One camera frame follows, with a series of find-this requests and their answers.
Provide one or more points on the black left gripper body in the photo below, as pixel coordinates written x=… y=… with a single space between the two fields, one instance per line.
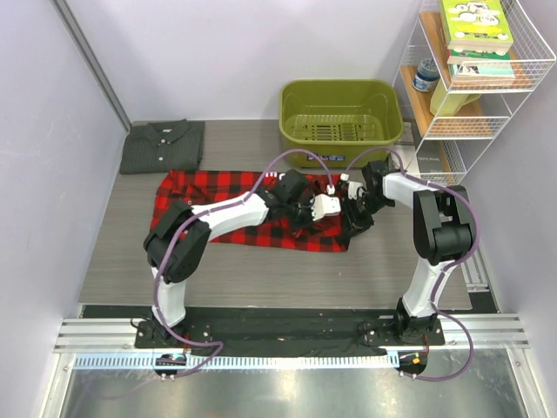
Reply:
x=299 y=215

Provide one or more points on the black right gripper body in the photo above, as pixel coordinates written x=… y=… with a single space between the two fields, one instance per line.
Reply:
x=359 y=213

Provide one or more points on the red black plaid shirt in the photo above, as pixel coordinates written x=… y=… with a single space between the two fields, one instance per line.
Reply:
x=202 y=187

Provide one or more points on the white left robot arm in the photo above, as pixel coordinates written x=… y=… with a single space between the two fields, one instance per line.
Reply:
x=175 y=246

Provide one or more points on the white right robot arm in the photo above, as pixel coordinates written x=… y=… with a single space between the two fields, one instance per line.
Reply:
x=444 y=232

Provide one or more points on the white booklet on table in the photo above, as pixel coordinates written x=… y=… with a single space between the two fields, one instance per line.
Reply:
x=408 y=158

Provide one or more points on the olive green plastic basin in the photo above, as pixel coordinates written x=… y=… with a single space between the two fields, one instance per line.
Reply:
x=337 y=120

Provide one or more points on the folded dark grey shirt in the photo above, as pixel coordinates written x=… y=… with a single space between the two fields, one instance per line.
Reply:
x=157 y=147

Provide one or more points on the yellow green pitcher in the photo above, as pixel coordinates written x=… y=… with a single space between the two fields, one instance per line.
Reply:
x=445 y=104

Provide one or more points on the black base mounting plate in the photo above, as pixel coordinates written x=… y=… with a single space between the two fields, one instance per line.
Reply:
x=274 y=332

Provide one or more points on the blue white jar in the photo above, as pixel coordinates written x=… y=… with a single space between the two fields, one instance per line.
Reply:
x=427 y=75

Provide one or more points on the stacked books lower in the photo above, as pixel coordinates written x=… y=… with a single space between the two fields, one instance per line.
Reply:
x=479 y=64

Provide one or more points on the green white book top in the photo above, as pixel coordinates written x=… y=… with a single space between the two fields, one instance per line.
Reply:
x=475 y=26

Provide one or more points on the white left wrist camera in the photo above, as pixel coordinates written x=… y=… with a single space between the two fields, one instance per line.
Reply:
x=325 y=204

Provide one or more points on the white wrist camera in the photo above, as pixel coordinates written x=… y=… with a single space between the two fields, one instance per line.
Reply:
x=352 y=189
x=325 y=204

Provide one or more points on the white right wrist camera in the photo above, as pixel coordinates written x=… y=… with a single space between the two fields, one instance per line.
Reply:
x=352 y=189

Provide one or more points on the white slotted cable duct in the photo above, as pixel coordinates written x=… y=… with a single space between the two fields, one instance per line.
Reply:
x=154 y=360

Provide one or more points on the aluminium rail frame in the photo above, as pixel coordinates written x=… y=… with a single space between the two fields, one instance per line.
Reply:
x=488 y=331

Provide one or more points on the white wire shelf rack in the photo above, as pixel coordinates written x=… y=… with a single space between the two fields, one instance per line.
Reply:
x=447 y=148

